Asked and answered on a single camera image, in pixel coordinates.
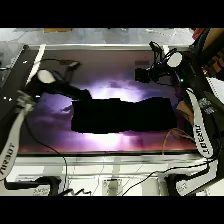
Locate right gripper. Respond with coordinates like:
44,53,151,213
134,67,158,85

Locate black pants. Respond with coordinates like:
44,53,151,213
70,96,178,135

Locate heap of clothes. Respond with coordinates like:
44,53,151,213
191,28,224,80

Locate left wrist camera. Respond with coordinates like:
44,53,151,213
59,59,82,82

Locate silver frame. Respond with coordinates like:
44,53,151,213
0,43,224,197

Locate black cable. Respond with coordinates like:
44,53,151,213
23,118,69,196
121,155,222,197

